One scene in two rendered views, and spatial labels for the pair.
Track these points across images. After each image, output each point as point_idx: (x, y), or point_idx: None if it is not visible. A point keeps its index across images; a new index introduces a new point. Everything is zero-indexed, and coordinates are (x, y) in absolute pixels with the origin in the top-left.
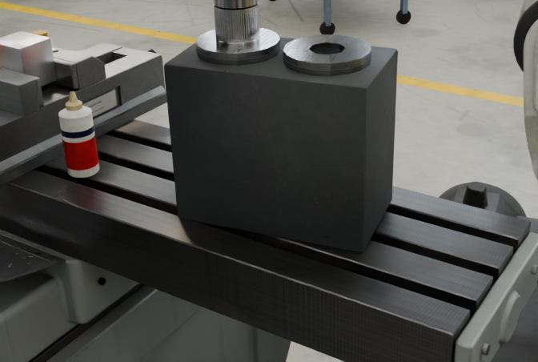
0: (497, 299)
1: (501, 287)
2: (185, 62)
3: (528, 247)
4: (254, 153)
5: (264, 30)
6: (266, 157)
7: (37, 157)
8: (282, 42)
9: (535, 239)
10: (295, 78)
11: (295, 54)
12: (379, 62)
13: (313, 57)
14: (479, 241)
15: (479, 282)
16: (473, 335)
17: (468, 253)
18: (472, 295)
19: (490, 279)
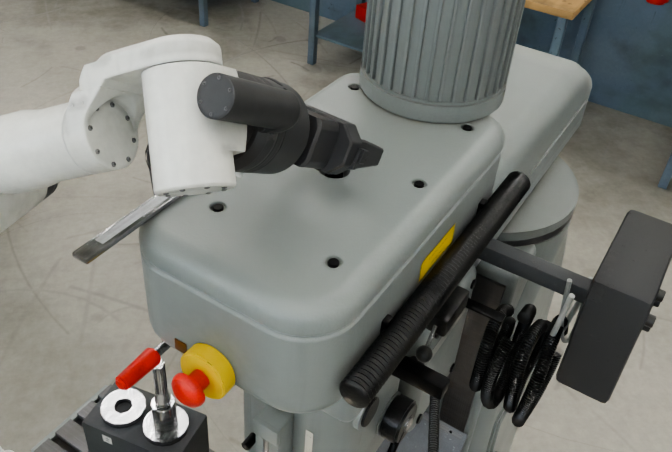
0: (80, 407)
1: (74, 414)
2: (195, 414)
3: (44, 440)
4: None
5: (148, 435)
6: None
7: None
8: (139, 436)
9: (36, 446)
10: (145, 391)
11: (140, 400)
12: (99, 404)
13: (133, 395)
14: (68, 437)
15: (84, 410)
16: (101, 389)
17: (78, 428)
18: (92, 402)
19: (79, 411)
